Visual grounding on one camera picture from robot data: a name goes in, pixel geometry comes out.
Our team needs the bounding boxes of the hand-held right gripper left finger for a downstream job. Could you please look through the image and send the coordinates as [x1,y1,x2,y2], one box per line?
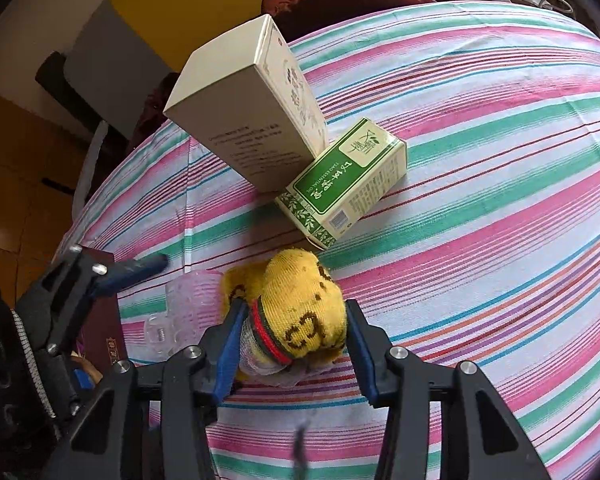
[55,297,252,480]

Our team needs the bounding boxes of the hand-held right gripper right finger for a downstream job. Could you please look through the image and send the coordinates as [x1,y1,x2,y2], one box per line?
[345,299,551,480]

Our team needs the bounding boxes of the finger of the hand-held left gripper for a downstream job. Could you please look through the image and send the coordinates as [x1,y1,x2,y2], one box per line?
[12,244,170,357]

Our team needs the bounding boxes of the yellow patterned sock bundle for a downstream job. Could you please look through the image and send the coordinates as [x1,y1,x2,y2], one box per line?
[220,249,348,386]

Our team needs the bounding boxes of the clear plastic clip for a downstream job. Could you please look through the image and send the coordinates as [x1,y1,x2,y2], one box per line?
[145,269,231,358]

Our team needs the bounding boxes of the dark red box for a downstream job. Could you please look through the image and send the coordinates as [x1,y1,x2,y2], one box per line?
[77,250,131,376]

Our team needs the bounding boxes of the wooden wardrobe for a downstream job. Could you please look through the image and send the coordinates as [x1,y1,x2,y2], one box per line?
[0,85,101,306]

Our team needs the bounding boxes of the green white cardboard box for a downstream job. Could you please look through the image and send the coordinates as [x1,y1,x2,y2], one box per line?
[275,117,408,252]

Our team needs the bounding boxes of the striped tablecloth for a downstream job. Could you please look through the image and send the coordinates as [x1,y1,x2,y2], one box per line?
[55,0,600,480]

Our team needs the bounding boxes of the grey yellow blue armchair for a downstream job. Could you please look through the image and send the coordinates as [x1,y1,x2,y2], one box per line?
[35,0,503,211]

